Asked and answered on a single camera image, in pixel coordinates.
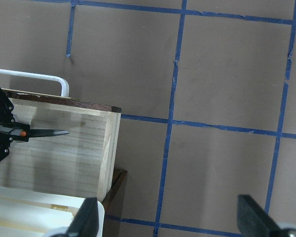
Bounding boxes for white drawer handle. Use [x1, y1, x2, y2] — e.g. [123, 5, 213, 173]
[0, 69, 70, 97]

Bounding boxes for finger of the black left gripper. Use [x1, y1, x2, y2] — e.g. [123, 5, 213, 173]
[0, 124, 30, 132]
[0, 134, 29, 145]

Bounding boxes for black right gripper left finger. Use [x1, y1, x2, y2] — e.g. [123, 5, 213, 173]
[67, 197, 98, 237]

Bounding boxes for cream plastic tray stack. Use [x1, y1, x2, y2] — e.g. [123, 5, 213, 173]
[0, 186, 105, 237]

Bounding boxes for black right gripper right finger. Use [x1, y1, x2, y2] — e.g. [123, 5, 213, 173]
[237, 195, 281, 237]

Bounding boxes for light wood drawer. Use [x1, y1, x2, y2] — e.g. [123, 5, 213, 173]
[0, 90, 121, 201]

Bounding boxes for dark brown wooden drawer box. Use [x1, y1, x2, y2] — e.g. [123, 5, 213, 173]
[102, 169, 128, 237]

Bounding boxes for grey orange scissors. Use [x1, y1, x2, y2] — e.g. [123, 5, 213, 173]
[10, 129, 69, 139]

